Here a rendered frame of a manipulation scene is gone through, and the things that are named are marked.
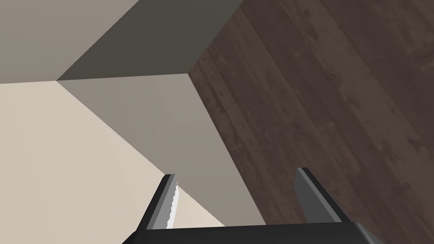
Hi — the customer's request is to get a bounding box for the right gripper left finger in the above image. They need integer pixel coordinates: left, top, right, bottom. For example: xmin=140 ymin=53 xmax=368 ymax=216
xmin=139 ymin=173 xmax=179 ymax=231

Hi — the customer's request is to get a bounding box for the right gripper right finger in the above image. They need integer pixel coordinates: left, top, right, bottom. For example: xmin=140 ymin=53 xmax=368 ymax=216
xmin=294 ymin=167 xmax=351 ymax=224

